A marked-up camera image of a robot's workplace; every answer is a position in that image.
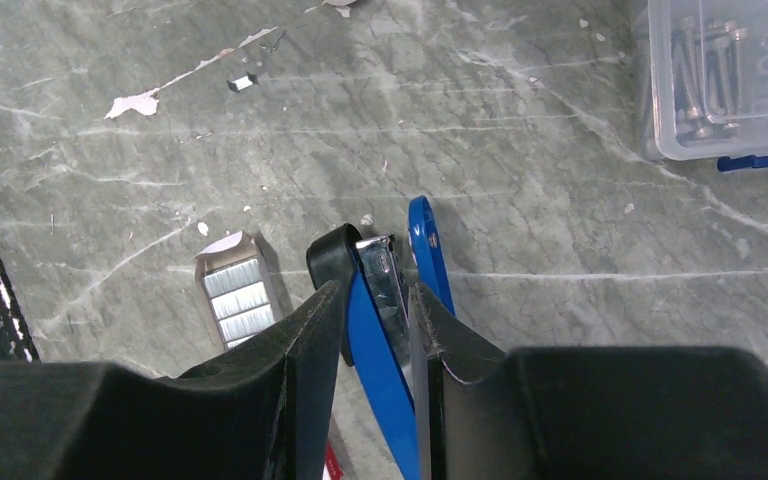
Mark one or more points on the blue black stapler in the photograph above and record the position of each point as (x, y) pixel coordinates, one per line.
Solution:
(401, 398)

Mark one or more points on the clear plastic screw organizer box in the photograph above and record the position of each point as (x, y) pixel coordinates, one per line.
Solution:
(701, 73)

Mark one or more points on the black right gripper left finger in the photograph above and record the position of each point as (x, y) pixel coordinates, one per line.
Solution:
(95, 420)

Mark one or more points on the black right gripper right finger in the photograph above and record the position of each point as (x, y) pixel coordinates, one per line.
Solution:
(672, 412)

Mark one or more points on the red white staples box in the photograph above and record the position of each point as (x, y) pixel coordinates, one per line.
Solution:
(238, 298)

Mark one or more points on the small loose staple piece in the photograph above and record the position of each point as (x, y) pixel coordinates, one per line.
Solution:
(243, 82)

